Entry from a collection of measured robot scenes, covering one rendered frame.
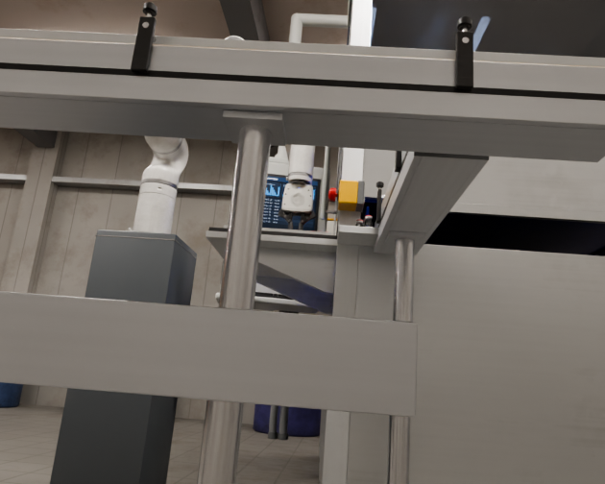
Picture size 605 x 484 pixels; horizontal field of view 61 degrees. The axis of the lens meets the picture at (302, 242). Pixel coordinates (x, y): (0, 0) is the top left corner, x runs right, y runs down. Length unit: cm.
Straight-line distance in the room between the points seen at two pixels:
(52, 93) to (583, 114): 77
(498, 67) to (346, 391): 51
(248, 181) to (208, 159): 528
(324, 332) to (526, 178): 115
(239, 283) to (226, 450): 22
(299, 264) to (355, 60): 94
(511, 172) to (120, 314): 129
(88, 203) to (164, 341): 564
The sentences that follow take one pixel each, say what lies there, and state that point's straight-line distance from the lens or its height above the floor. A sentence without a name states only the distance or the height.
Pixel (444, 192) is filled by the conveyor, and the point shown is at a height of 84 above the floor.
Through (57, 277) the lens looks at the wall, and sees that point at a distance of 625.
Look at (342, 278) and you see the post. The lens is 152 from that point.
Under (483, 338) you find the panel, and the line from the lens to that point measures 157.
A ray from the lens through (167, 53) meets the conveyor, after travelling 85.
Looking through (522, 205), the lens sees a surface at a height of 102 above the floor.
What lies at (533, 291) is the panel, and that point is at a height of 76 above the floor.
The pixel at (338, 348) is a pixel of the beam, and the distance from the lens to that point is 70.
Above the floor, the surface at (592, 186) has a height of 109.
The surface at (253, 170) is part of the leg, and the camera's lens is 78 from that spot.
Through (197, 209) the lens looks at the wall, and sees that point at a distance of 586.
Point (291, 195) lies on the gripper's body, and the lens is 171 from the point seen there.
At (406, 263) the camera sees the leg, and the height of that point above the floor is 76.
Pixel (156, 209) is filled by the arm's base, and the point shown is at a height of 95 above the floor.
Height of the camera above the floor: 47
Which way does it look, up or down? 15 degrees up
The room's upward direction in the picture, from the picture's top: 5 degrees clockwise
